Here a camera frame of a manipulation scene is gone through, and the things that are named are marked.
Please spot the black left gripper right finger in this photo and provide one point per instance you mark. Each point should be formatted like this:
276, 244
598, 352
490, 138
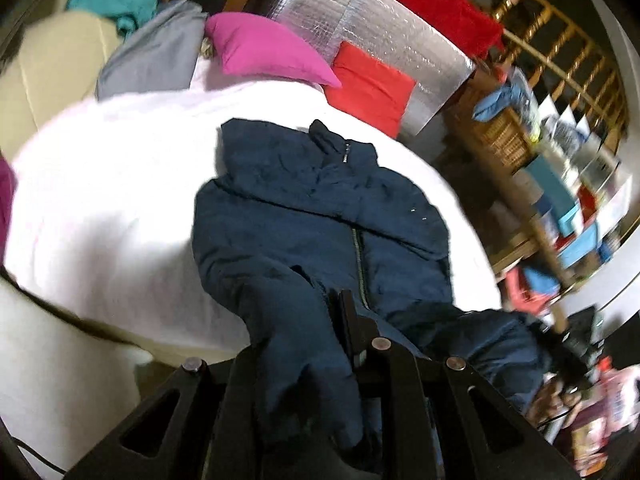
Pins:
440, 420

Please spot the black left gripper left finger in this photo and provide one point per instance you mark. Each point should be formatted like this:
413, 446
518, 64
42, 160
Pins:
248, 418

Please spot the blue cloth on basket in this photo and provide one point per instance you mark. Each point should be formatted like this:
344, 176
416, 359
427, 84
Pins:
509, 95

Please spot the magenta pillow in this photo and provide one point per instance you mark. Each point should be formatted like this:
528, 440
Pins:
251, 45

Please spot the wooden side table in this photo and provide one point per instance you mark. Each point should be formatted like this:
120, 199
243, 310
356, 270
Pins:
532, 240

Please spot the silver foil insulation panel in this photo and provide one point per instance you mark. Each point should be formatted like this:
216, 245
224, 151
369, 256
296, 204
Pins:
392, 33

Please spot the red square pillow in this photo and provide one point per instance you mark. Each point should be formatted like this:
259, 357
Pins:
371, 91

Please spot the wooden spindle railing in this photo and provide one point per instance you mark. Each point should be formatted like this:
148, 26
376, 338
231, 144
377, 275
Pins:
564, 49

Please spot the teal cardboard box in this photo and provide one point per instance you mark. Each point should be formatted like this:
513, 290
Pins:
565, 205

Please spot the white pink bed blanket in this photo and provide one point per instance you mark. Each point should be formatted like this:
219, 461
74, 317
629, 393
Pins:
103, 210

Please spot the grey folded garment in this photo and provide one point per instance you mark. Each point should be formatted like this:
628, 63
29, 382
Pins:
160, 56

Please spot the navy blue padded jacket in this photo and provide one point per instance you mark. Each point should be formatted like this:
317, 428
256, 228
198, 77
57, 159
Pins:
296, 219

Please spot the cream leather sofa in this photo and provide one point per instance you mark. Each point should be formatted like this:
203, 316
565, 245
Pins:
53, 62

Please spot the wicker basket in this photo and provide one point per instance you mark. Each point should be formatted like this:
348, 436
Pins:
505, 136

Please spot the red cloth on railing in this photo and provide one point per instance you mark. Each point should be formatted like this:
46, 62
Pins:
469, 29

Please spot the magenta cloth beside bed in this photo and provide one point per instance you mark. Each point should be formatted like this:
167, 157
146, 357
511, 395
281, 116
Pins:
7, 191

